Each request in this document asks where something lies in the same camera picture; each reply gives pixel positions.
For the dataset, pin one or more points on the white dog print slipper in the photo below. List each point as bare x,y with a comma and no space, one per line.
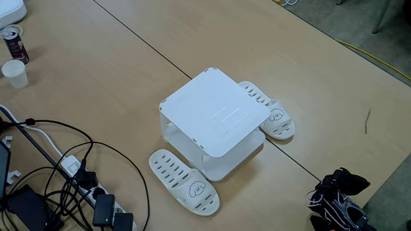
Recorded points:
279,123
180,179

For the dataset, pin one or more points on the white shoe rack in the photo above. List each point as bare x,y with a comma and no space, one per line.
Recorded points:
212,109

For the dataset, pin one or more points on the grey chair leg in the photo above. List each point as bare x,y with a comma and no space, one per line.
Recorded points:
340,2
380,19

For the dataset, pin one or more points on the black power adapter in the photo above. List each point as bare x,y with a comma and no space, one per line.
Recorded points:
123,222

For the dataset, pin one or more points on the black adapter with green light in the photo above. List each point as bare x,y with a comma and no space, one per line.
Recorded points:
103,208

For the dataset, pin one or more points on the small black plug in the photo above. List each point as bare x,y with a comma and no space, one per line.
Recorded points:
98,192

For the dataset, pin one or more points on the white power strip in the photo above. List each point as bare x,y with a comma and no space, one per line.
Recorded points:
71,166

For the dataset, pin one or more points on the black flat box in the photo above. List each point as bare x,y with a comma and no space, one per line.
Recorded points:
29,208

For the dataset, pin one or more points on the dark laptop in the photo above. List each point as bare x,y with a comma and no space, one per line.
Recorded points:
3,170

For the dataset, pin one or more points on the white paper cup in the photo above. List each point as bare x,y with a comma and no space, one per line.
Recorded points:
15,75

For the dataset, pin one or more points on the dark purple drink can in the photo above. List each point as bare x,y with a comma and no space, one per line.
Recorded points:
16,48

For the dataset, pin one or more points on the white flat device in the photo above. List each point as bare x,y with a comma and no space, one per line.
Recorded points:
9,11

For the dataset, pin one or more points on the black wall plug charger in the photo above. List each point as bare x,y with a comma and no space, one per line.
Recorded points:
85,179

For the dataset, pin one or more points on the white printed bracket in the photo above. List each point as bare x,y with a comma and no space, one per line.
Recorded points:
7,139
13,176

